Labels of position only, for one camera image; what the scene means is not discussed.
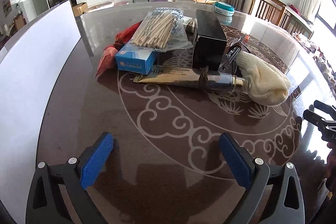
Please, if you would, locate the cream knitted cloth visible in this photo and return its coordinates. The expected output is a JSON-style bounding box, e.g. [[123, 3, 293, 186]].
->
[[236, 52, 290, 106]]

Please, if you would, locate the person's hand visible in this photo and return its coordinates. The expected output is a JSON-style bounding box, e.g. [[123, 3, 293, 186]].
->
[[326, 143, 336, 178]]

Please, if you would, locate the wooden dining chair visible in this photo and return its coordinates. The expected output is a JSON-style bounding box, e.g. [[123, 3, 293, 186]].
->
[[249, 0, 313, 39]]

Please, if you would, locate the black cardboard box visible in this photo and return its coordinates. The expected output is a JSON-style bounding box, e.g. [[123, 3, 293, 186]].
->
[[192, 10, 227, 71]]

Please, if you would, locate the white storage bin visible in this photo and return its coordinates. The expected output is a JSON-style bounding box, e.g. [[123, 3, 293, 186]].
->
[[1, 1, 81, 223]]

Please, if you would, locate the teal white round container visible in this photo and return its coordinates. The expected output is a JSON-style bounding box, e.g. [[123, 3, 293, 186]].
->
[[214, 2, 235, 17]]

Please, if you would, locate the red snack packet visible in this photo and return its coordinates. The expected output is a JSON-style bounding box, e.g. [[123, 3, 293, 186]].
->
[[96, 21, 142, 78]]

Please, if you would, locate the blue cardboard box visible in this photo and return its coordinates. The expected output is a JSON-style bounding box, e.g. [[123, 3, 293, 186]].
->
[[115, 43, 159, 75]]

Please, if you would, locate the bag of wooden chopsticks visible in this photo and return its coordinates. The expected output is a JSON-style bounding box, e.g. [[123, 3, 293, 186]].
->
[[129, 7, 193, 52]]

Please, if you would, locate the cardboard box on floor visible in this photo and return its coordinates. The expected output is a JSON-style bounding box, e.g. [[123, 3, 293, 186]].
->
[[72, 2, 88, 17]]

